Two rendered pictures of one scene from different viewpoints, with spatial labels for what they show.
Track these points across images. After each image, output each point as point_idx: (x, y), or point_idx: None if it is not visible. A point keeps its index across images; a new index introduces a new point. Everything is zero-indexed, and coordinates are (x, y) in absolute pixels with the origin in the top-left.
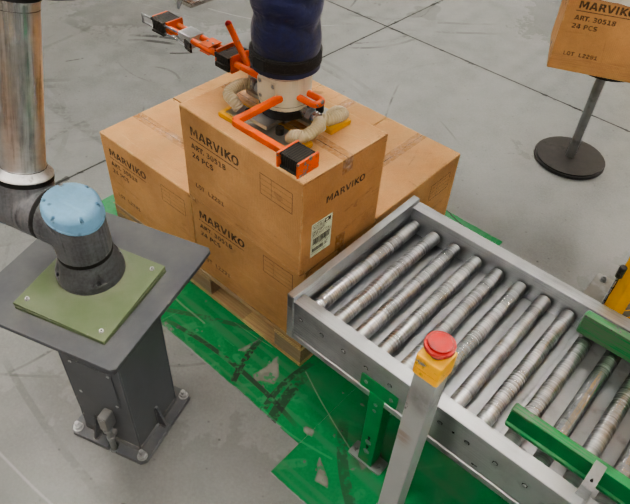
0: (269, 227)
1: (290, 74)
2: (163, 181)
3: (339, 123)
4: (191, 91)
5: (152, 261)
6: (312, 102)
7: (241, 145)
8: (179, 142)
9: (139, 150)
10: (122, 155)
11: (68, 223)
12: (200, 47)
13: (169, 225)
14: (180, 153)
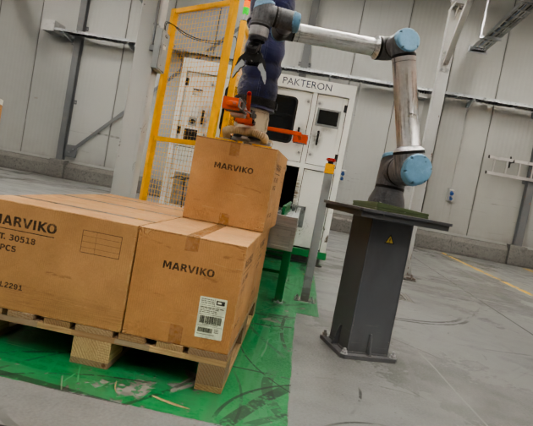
0: (277, 204)
1: None
2: (257, 243)
3: None
4: (115, 220)
5: (356, 200)
6: None
7: (283, 155)
8: (211, 230)
9: (244, 238)
10: (250, 253)
11: None
12: (248, 114)
13: (247, 296)
14: (224, 231)
